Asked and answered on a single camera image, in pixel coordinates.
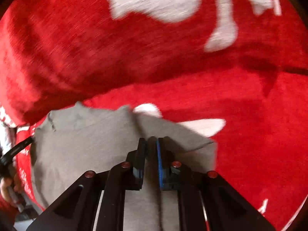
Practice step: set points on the grey knit garment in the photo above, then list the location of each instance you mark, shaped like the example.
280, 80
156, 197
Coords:
74, 140

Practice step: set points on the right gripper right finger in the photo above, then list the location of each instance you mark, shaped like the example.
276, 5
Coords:
206, 201

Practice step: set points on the white patterned cloth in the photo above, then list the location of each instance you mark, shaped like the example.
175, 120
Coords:
8, 132

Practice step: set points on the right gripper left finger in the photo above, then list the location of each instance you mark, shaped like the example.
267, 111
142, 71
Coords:
95, 201

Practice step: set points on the red sofa cover with characters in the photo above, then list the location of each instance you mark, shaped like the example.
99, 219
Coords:
244, 61

